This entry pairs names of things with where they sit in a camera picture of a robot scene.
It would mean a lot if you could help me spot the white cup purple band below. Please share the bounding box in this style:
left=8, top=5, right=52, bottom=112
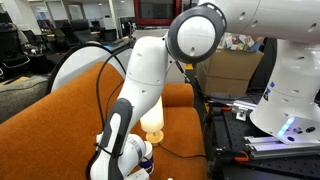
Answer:
left=139, top=141, right=155, bottom=175

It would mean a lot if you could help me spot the black orange bar clamp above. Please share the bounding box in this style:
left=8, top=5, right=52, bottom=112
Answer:
left=207, top=100, right=234, bottom=113
left=214, top=148, right=250, bottom=164

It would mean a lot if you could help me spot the brown cardboard box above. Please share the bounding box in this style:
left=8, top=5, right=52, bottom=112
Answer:
left=195, top=49, right=265, bottom=98

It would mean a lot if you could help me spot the red framed monitor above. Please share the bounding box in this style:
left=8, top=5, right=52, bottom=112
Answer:
left=133, top=0, right=183, bottom=28

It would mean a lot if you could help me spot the black perforated breadboard table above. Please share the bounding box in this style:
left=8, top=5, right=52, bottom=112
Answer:
left=204, top=91, right=320, bottom=180

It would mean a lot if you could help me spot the white round table top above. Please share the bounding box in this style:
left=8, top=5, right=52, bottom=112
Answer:
left=46, top=41, right=136, bottom=94

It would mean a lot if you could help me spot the clear bag of colourful items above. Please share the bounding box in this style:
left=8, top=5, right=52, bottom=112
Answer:
left=218, top=32, right=268, bottom=53

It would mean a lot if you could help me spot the black office chair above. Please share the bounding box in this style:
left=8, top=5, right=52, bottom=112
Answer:
left=69, top=18, right=101, bottom=44
left=0, top=28, right=32, bottom=74

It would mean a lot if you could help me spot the orange fabric sofa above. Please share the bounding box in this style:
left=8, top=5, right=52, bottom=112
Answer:
left=0, top=61, right=209, bottom=180

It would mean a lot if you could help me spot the grey fabric sofa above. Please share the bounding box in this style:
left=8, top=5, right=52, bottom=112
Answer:
left=0, top=75, right=51, bottom=124

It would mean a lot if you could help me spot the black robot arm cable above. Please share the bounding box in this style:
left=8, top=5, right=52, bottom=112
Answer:
left=95, top=44, right=138, bottom=134

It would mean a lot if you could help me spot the black lamp cable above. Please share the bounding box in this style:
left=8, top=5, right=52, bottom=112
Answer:
left=158, top=143, right=208, bottom=160

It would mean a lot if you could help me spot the small aluminium bracket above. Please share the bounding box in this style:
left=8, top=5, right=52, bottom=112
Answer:
left=230, top=98, right=258, bottom=122

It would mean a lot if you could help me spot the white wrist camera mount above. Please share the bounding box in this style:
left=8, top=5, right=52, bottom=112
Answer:
left=133, top=168, right=151, bottom=180

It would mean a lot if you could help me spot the aluminium extrusion rail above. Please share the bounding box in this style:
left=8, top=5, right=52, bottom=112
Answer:
left=244, top=134, right=320, bottom=160

